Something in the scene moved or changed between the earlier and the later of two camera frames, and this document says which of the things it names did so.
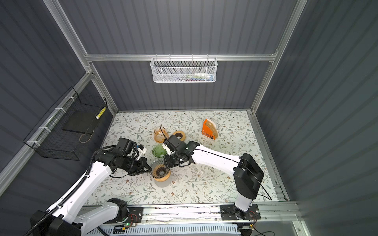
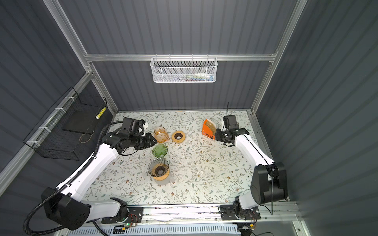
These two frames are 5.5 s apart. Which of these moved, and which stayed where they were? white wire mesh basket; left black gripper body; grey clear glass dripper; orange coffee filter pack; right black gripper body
Moved: right black gripper body; left black gripper body
Stayed: orange coffee filter pack; white wire mesh basket; grey clear glass dripper
